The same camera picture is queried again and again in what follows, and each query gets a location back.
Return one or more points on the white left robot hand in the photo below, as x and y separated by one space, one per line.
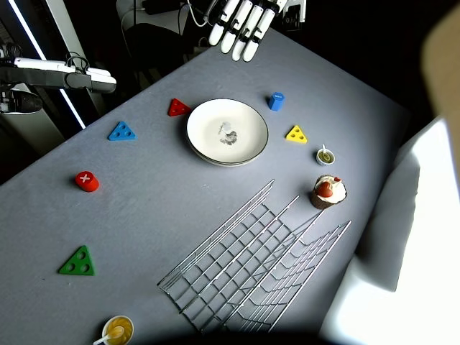
248 25

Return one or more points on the white plate single leaf print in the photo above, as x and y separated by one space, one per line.
215 122

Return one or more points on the white plate two leaf prints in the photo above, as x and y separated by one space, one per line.
230 164

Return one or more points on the blue hexagonal block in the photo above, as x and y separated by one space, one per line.
276 102

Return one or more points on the black chair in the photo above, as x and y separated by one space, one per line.
151 43

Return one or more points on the red triangle block with holes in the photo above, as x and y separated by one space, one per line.
178 112

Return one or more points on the yellow triangle block with holes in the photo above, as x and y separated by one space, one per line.
296 138

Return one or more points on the small white spoon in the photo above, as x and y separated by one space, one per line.
324 151

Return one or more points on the small white ceramic cup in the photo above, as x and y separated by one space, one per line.
330 160

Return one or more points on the blue triangle block with holes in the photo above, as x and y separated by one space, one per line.
122 137

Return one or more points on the cupcake with cream and strawberry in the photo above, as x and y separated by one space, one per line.
328 196

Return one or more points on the tan blurred object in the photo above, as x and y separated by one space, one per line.
443 64

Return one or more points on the white light strip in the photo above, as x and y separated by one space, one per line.
25 28

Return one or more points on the red cylinder block white cross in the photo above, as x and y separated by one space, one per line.
86 181

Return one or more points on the white background panel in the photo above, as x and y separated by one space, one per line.
32 133

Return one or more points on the white blurred panel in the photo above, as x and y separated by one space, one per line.
413 251

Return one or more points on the green triangle block with holes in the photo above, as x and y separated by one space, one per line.
77 271

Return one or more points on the yellow dessert cup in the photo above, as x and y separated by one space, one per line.
127 328

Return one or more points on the white plastic spoon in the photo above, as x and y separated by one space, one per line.
116 332

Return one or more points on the white post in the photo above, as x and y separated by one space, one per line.
66 32

